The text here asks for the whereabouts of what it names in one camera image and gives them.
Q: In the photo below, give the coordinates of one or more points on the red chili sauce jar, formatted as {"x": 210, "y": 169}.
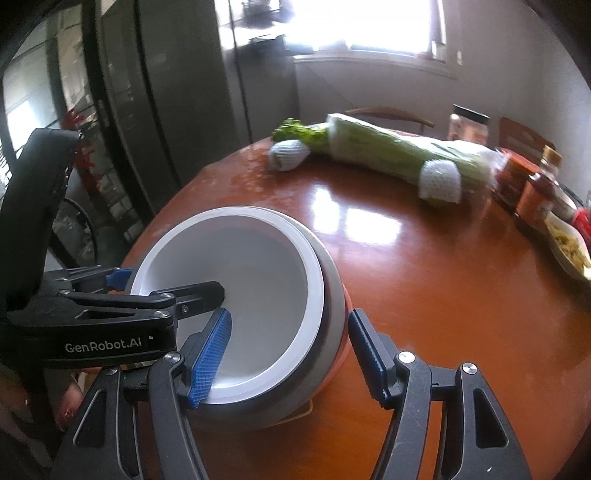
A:
{"x": 511, "y": 177}

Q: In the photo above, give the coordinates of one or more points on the yellow shell-shaped plate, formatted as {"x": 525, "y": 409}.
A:
{"x": 299, "y": 413}

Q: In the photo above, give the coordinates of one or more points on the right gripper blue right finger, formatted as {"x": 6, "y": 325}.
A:
{"x": 402, "y": 386}

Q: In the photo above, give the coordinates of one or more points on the pink pig-shaped plate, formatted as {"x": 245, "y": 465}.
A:
{"x": 344, "y": 347}

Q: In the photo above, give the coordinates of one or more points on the right foam-netted fruit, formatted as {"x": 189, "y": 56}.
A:
{"x": 440, "y": 182}

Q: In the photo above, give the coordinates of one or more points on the person's left hand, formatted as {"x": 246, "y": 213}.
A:
{"x": 66, "y": 392}

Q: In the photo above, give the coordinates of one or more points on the bright window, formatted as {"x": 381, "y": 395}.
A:
{"x": 408, "y": 28}

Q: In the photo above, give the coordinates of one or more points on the foam-netted fruit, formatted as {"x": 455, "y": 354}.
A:
{"x": 440, "y": 182}
{"x": 286, "y": 155}

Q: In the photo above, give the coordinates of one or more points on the dark grey refrigerator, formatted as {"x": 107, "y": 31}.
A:
{"x": 157, "y": 91}

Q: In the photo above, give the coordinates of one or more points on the wooden chair with armrest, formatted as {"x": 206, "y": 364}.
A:
{"x": 391, "y": 113}

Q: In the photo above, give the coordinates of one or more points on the green leaf lettuce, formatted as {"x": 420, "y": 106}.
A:
{"x": 315, "y": 136}

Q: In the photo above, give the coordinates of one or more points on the clear jar black lid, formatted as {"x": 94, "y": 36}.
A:
{"x": 468, "y": 125}

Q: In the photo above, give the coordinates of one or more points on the red paper noodle bowl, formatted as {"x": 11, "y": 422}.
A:
{"x": 273, "y": 288}

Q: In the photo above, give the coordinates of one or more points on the round wooden table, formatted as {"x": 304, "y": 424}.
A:
{"x": 451, "y": 286}

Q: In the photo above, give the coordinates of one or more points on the red tissue box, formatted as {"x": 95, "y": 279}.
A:
{"x": 581, "y": 222}

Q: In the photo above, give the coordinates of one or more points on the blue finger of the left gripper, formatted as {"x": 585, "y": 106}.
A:
{"x": 117, "y": 279}
{"x": 195, "y": 299}

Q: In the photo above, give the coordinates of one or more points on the wrapped napa cabbage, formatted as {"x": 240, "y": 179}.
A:
{"x": 360, "y": 143}

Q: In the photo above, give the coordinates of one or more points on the brown sauce bottle yellow cap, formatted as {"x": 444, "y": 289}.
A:
{"x": 538, "y": 195}

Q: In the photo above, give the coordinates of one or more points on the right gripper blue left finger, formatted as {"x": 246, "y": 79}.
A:
{"x": 179, "y": 382}

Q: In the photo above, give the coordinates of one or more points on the left foam-netted fruit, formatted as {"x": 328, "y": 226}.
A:
{"x": 286, "y": 155}

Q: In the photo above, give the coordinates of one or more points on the brown wooden chair back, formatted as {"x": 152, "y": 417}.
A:
{"x": 513, "y": 133}

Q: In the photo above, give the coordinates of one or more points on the deep steel bowl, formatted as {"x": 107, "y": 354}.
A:
{"x": 264, "y": 411}

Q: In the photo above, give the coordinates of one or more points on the white dish of food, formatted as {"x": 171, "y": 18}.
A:
{"x": 568, "y": 247}

